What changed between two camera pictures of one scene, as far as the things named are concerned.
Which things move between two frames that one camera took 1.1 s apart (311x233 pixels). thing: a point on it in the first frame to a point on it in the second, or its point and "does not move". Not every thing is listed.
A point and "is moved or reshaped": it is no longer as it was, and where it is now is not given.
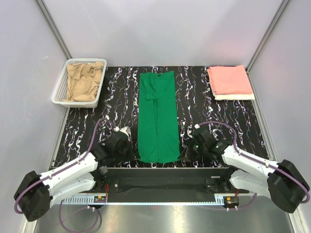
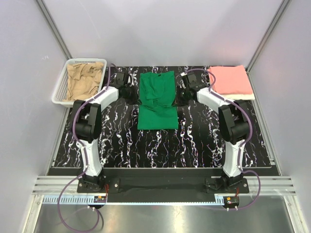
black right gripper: (190, 147) to (179, 99)
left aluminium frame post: (55, 28) does not move
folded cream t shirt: (244, 96) does not move
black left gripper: (131, 147) to (134, 98)
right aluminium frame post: (285, 4) does not move
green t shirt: (158, 137) is moved or reshaped
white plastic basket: (80, 82) does not move
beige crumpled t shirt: (83, 80) does not move
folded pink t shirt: (230, 80) does not move
